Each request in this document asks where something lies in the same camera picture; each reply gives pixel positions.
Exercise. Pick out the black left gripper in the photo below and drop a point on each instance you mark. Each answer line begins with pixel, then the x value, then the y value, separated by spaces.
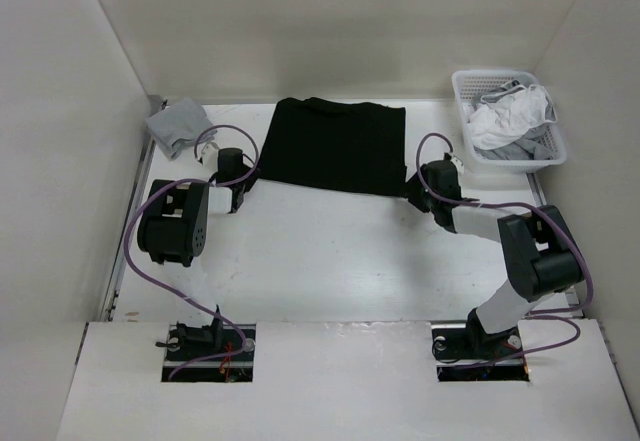
pixel 251 180

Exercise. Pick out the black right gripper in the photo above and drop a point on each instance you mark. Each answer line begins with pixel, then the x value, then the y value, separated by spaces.
pixel 411 189

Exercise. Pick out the black tank top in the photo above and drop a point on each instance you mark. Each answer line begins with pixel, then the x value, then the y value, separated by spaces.
pixel 354 148

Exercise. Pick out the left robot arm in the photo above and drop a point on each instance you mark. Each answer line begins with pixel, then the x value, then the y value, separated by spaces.
pixel 172 225

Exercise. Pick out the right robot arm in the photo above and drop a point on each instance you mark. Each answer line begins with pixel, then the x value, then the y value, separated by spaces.
pixel 538 249

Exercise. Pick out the folded grey tank top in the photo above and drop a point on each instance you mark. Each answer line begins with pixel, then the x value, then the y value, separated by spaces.
pixel 179 126

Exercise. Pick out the white tank top in basket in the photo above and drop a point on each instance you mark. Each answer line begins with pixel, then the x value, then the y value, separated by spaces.
pixel 506 114

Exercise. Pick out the grey tank top in basket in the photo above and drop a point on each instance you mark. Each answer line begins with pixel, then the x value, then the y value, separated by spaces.
pixel 530 147

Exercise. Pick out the white plastic basket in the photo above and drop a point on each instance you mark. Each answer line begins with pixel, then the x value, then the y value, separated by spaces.
pixel 467 84

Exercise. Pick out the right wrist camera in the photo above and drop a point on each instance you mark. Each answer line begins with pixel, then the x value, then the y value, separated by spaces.
pixel 456 161

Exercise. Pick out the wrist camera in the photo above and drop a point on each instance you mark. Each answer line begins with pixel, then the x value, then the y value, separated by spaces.
pixel 456 161
pixel 209 156

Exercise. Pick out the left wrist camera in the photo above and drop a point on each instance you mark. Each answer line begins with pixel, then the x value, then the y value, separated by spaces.
pixel 209 156

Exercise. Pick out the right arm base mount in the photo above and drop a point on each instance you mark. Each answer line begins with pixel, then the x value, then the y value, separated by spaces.
pixel 461 358

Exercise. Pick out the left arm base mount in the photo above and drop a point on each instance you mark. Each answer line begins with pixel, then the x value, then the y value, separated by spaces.
pixel 208 354

